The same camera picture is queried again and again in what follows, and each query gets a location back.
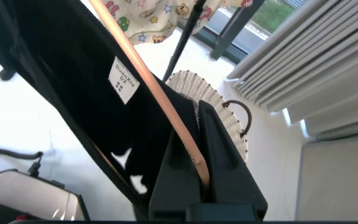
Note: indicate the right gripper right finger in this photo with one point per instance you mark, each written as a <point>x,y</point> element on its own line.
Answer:
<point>232,174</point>

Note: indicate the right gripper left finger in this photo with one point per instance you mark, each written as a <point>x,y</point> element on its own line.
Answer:
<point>176,186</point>

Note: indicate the pink clothes hanger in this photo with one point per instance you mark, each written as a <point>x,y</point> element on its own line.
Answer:
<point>154,87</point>

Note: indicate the black garment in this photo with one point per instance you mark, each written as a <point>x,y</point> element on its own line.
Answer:
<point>73,77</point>

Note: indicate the cream printed garment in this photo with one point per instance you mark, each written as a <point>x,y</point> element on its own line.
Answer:
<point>154,18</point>

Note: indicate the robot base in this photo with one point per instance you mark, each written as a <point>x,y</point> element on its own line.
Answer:
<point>26,196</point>

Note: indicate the white laundry basket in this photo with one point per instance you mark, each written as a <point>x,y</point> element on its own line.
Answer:
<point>210,99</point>

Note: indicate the black clothes rack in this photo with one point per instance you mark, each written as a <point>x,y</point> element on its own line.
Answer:
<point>185,34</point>

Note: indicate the beige curtain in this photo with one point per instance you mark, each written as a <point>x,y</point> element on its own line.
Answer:
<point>315,56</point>

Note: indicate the window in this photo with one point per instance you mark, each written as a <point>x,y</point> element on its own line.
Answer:
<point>244,28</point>

